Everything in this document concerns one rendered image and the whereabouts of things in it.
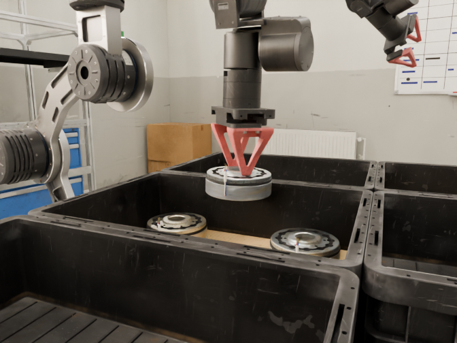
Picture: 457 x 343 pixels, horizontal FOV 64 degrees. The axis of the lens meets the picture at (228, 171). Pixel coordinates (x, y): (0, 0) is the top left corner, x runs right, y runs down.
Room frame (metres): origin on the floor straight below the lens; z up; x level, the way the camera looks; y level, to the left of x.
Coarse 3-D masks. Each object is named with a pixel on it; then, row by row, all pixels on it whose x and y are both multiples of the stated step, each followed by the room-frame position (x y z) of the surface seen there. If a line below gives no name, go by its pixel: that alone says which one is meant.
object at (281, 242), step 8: (280, 232) 0.55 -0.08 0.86; (288, 232) 0.55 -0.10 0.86; (320, 232) 0.55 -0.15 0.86; (272, 240) 0.52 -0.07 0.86; (280, 240) 0.53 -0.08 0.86; (288, 240) 0.52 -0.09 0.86; (328, 240) 0.52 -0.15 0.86; (336, 240) 0.52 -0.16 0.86; (280, 248) 0.49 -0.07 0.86; (288, 248) 0.49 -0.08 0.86; (304, 248) 0.49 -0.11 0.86; (312, 248) 0.49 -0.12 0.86; (320, 248) 0.49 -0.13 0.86; (328, 248) 0.49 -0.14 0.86; (336, 248) 0.49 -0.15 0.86; (320, 256) 0.48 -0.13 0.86
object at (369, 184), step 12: (204, 156) 0.90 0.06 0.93; (216, 156) 0.94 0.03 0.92; (264, 156) 0.93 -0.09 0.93; (276, 156) 0.91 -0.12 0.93; (288, 156) 0.90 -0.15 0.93; (300, 156) 0.90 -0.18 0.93; (168, 168) 0.74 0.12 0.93; (180, 168) 0.77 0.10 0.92; (372, 168) 0.74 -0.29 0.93; (276, 180) 0.62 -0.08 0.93; (288, 180) 0.62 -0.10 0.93; (372, 180) 0.62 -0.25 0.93
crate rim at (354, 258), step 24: (96, 192) 0.54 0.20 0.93; (360, 192) 0.55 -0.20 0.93; (48, 216) 0.42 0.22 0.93; (72, 216) 0.42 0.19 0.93; (360, 216) 0.42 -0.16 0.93; (192, 240) 0.35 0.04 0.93; (216, 240) 0.35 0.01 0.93; (360, 240) 0.35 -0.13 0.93; (336, 264) 0.29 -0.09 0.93; (360, 264) 0.30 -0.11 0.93
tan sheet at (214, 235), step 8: (208, 232) 0.64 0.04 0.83; (216, 232) 0.64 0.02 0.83; (224, 232) 0.64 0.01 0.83; (224, 240) 0.60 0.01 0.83; (232, 240) 0.60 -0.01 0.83; (240, 240) 0.60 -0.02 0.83; (248, 240) 0.60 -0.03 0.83; (256, 240) 0.60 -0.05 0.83; (264, 240) 0.60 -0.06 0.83; (344, 256) 0.53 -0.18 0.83
